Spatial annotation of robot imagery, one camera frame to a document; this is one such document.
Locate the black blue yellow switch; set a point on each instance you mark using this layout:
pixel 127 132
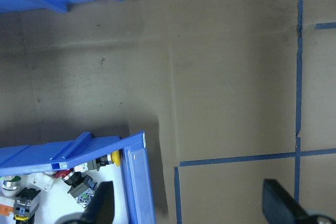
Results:
pixel 26 203

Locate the blue bin with buttons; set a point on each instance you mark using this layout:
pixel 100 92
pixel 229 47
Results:
pixel 136 182

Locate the silver button white block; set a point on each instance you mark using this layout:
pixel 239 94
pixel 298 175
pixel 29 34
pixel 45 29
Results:
pixel 40 182

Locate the silver button orange block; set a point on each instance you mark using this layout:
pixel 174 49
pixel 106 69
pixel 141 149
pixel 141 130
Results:
pixel 10 186

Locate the red push button switch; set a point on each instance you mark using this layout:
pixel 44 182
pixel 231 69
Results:
pixel 78 187

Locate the yellow mushroom push button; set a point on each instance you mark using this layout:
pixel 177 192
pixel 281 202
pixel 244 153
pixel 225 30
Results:
pixel 115 158

